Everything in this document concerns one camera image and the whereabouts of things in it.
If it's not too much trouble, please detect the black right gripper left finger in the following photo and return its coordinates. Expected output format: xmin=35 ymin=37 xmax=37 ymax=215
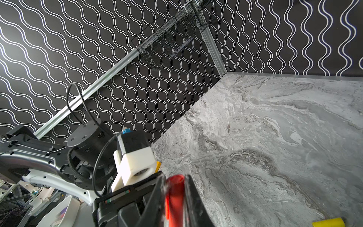
xmin=135 ymin=174 xmax=166 ymax=227

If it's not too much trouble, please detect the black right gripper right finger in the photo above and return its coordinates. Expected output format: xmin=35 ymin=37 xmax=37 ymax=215
xmin=183 ymin=175 xmax=215 ymax=227

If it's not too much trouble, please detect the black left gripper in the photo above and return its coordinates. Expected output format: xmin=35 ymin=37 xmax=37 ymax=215
xmin=92 ymin=171 xmax=163 ymax=227

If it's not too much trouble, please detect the red pen cap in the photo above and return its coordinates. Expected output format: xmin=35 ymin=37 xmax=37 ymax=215
xmin=165 ymin=175 xmax=185 ymax=227

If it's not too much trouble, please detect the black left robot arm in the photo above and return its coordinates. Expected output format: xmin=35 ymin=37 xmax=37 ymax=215
xmin=1 ymin=117 xmax=165 ymax=227

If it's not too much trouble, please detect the yellow pen cap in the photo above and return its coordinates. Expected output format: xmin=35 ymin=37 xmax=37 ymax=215
xmin=312 ymin=218 xmax=346 ymax=227

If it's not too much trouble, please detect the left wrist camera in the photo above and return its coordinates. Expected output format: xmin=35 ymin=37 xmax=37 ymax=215
xmin=111 ymin=127 xmax=157 ymax=192

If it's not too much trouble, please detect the black wire mesh basket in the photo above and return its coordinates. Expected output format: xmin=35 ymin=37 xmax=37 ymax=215
xmin=131 ymin=1 xmax=217 ymax=71

